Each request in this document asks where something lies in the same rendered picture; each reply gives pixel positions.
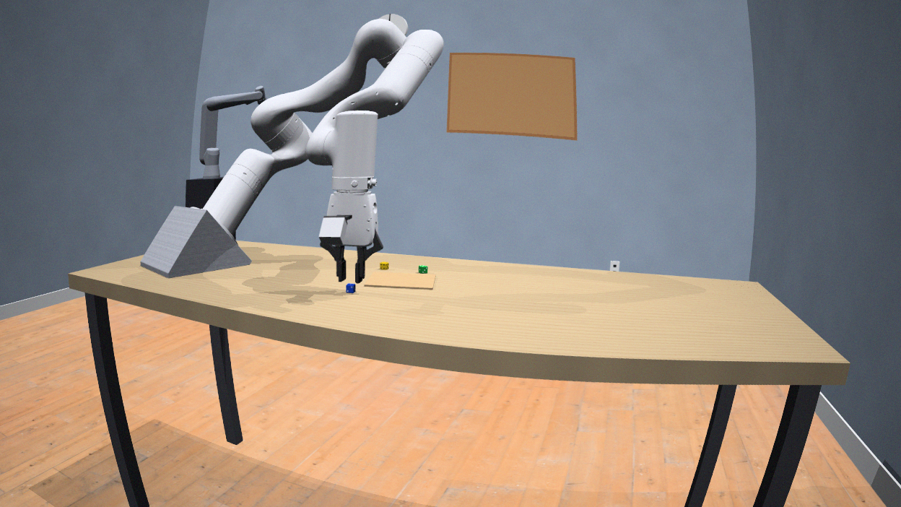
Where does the tan mat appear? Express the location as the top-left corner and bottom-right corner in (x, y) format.
(365, 272), (436, 290)

